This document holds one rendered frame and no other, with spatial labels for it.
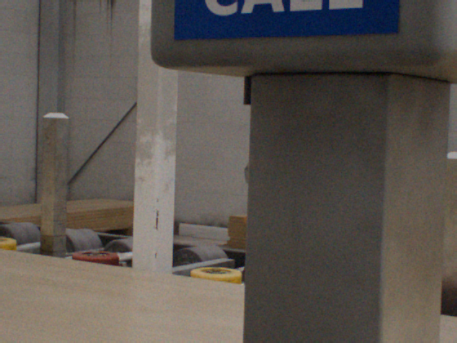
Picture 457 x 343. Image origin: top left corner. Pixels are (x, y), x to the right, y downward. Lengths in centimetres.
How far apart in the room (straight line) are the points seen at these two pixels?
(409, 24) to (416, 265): 6
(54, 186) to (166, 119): 39
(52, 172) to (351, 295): 159
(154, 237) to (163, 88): 24
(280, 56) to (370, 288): 5
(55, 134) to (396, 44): 161
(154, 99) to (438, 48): 129
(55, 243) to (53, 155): 17
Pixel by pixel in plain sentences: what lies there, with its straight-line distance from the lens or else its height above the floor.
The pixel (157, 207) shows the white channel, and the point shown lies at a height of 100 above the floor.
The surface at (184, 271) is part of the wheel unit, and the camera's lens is 177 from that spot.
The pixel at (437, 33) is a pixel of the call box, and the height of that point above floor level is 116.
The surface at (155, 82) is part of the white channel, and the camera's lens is 145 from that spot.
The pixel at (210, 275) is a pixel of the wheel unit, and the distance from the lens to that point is 140.
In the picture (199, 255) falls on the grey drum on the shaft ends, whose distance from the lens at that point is 204.
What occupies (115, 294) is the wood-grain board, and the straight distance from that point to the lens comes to 127.
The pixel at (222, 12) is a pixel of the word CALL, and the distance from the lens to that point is 19.
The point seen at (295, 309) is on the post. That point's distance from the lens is 21.
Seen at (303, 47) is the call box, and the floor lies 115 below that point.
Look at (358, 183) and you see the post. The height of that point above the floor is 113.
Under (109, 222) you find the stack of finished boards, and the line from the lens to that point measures 850.
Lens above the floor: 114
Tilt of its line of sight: 3 degrees down
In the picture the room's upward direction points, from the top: 2 degrees clockwise
